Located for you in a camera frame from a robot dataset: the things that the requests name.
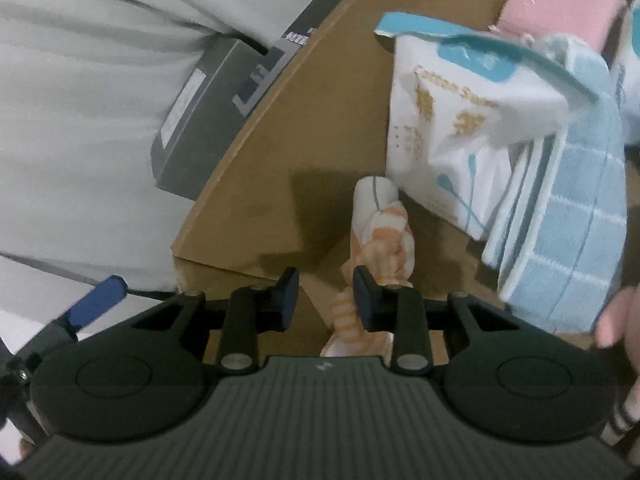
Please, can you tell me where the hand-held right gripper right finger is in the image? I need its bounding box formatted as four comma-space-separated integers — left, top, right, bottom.
352, 266, 523, 376

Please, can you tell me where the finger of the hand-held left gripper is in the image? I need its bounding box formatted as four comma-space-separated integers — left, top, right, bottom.
67, 275, 128, 331

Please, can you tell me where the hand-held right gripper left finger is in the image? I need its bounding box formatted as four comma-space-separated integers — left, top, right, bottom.
131, 266, 301, 376

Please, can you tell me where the orange striped white cloth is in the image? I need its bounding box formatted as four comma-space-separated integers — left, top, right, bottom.
320, 175, 416, 358

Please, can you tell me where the cardboard box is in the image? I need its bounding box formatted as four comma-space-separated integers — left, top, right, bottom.
170, 0, 640, 366

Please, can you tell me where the grey bed sheet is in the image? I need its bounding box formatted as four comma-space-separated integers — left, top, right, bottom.
0, 0, 361, 311

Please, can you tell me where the white and teal tissue packet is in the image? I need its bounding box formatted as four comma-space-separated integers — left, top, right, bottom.
375, 10, 601, 241

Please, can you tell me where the dark grey box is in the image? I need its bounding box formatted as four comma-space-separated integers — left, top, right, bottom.
150, 37, 281, 203

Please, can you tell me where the light blue checked towel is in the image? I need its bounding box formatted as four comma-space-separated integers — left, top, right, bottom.
482, 32, 628, 336

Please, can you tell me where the grey striped sock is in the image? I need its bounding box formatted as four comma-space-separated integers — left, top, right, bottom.
602, 385, 640, 447

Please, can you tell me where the pink sponge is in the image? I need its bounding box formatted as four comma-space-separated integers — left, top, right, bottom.
492, 0, 626, 56

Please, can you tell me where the white packet with blue print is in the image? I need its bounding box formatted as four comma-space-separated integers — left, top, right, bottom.
612, 0, 640, 146

